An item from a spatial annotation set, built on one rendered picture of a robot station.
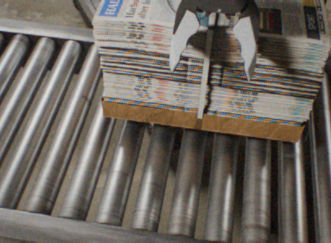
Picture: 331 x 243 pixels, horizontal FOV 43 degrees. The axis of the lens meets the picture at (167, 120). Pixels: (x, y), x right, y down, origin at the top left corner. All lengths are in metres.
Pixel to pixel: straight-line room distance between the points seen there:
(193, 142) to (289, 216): 0.22
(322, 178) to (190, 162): 0.25
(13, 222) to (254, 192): 0.43
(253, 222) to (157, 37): 0.35
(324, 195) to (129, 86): 0.41
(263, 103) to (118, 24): 0.28
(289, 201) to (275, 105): 0.17
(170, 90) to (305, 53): 0.24
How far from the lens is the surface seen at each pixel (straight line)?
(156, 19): 0.69
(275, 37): 0.68
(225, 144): 0.84
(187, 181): 0.79
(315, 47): 0.69
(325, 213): 0.82
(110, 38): 0.71
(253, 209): 0.78
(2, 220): 0.80
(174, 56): 0.63
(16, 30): 1.13
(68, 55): 1.03
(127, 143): 0.84
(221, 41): 0.68
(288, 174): 0.84
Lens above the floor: 1.48
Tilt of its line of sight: 51 degrees down
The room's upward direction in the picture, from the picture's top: 1 degrees clockwise
